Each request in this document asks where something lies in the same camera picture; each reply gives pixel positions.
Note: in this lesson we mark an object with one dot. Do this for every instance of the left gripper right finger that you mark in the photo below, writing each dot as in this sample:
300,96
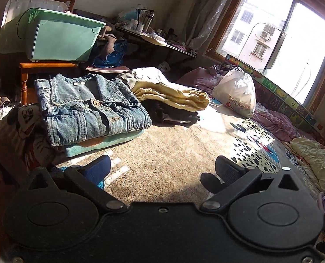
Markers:
229,182

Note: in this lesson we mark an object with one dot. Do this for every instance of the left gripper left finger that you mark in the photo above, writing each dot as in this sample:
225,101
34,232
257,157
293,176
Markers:
85,180

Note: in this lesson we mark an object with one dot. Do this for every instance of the blue denim jacket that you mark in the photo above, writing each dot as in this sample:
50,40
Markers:
79,109

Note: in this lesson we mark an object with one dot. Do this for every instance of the folded teal towel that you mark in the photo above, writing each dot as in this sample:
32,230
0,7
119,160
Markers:
100,143

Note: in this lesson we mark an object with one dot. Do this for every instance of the Mickey Mouse plush blanket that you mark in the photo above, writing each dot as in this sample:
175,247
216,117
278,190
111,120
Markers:
165,163

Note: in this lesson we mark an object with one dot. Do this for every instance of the pink crumpled bedsheet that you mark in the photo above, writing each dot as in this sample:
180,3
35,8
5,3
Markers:
205,79

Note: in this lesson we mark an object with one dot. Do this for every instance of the Mickey print brown cloth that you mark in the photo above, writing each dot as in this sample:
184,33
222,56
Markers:
24,144

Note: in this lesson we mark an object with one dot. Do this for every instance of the white plastic bag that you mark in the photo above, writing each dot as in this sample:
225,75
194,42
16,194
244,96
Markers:
237,92

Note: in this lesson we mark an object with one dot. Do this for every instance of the cream quilted duvet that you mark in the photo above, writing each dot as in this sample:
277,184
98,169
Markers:
313,153

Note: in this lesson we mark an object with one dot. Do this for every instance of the folded dark brown garment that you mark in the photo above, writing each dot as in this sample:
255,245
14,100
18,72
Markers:
166,115

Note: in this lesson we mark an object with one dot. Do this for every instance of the folded yellow blanket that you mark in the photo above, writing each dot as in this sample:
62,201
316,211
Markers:
150,84

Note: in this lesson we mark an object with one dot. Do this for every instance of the dark side table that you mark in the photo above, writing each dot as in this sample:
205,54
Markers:
145,51

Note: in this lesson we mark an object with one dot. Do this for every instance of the green plastic storage bin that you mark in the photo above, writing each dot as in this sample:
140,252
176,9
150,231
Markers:
54,35

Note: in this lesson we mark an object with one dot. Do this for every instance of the white bin lid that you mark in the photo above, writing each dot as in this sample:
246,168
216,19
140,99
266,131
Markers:
15,21

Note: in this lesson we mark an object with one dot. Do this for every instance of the steel thermos flask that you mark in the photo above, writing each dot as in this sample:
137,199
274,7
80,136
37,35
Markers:
148,20

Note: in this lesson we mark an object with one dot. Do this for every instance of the translucent window curtain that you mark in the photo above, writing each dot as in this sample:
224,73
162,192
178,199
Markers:
201,20

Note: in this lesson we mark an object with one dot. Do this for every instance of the wooden chair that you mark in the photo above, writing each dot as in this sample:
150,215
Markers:
28,68

